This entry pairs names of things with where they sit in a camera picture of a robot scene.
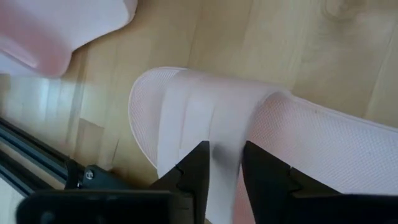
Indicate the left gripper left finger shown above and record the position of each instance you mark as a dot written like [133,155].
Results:
[196,174]

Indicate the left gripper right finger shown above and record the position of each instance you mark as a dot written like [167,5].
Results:
[267,186]

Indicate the pink slide sandal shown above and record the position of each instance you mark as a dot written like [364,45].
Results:
[217,109]
[56,28]

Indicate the black aluminium frame rail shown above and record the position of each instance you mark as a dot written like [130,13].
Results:
[31,149]

